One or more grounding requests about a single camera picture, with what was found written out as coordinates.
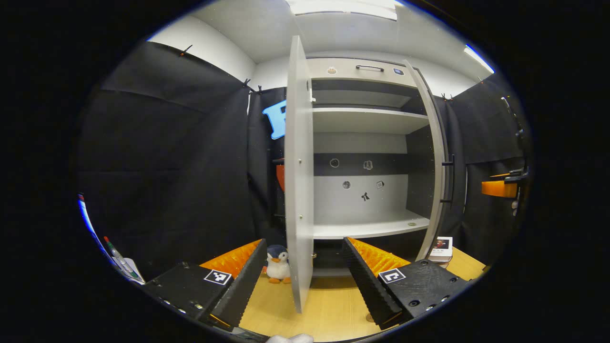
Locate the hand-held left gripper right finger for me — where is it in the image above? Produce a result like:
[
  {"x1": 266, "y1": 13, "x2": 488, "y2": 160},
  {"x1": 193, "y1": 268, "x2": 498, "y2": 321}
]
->
[{"x1": 341, "y1": 237, "x2": 470, "y2": 329}]

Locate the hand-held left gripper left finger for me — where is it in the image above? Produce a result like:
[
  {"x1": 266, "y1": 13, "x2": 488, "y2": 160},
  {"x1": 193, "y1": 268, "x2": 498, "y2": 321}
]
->
[{"x1": 143, "y1": 238, "x2": 267, "y2": 332}]

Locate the grey cabinet door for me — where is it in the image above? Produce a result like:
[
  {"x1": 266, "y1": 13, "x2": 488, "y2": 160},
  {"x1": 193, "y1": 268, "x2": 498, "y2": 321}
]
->
[
  {"x1": 274, "y1": 35, "x2": 315, "y2": 314},
  {"x1": 404, "y1": 60, "x2": 456, "y2": 262}
]

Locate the grey cabinet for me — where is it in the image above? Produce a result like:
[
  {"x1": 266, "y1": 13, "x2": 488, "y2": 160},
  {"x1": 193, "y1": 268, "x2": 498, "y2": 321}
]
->
[{"x1": 305, "y1": 57, "x2": 451, "y2": 279}]

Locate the penguin plush toy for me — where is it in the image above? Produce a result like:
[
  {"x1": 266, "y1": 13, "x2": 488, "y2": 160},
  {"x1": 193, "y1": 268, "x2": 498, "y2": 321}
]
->
[{"x1": 265, "y1": 245, "x2": 291, "y2": 284}]

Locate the black equipment stand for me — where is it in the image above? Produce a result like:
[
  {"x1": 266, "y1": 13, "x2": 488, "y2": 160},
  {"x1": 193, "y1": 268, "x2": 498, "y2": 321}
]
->
[{"x1": 500, "y1": 95, "x2": 530, "y2": 174}]

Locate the white cover book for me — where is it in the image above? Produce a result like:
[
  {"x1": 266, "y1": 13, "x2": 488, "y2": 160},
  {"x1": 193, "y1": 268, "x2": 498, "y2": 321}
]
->
[{"x1": 430, "y1": 237, "x2": 453, "y2": 258}]

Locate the marker pen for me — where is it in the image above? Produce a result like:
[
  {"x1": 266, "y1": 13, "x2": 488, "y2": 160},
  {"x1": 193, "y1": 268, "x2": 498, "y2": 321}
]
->
[{"x1": 103, "y1": 236, "x2": 129, "y2": 270}]

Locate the black backdrop cloth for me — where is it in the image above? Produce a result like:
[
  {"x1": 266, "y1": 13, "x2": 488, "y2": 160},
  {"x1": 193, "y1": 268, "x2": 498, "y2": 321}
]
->
[{"x1": 76, "y1": 40, "x2": 529, "y2": 282}]

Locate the large ceiling light panel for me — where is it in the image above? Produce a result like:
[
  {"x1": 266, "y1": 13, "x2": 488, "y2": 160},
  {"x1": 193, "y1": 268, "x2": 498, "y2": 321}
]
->
[{"x1": 286, "y1": 0, "x2": 398, "y2": 20}]

